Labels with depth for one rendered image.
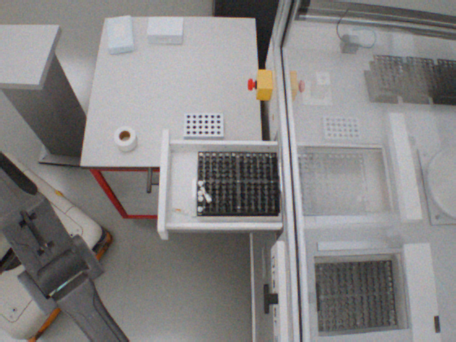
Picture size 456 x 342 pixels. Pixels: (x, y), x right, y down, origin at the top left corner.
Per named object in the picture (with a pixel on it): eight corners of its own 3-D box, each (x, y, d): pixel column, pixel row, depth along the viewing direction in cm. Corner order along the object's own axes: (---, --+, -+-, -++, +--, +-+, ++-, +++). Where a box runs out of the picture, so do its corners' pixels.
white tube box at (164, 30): (147, 44, 144) (146, 34, 139) (150, 26, 147) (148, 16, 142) (182, 44, 145) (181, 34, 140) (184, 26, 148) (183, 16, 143)
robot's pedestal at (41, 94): (38, 163, 204) (-30, 84, 134) (52, 113, 215) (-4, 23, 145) (91, 168, 205) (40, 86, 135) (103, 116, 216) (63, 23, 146)
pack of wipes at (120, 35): (135, 51, 142) (133, 44, 138) (109, 55, 141) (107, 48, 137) (133, 21, 147) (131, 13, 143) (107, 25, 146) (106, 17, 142)
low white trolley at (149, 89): (124, 225, 195) (80, 165, 125) (133, 113, 218) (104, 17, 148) (243, 226, 199) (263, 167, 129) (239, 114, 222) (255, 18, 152)
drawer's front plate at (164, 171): (161, 239, 112) (157, 230, 102) (165, 145, 123) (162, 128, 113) (168, 239, 112) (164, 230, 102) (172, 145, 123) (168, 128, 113)
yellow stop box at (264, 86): (253, 100, 128) (256, 88, 122) (252, 81, 131) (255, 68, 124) (269, 101, 129) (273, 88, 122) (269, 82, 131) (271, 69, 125)
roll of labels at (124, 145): (118, 154, 127) (116, 148, 123) (114, 135, 129) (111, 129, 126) (139, 147, 128) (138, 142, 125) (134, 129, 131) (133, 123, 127)
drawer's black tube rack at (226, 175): (197, 218, 113) (196, 212, 107) (198, 160, 120) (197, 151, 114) (276, 218, 115) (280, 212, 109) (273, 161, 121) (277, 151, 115)
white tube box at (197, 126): (184, 142, 130) (183, 136, 127) (184, 118, 133) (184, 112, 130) (222, 142, 131) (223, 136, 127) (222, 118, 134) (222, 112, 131)
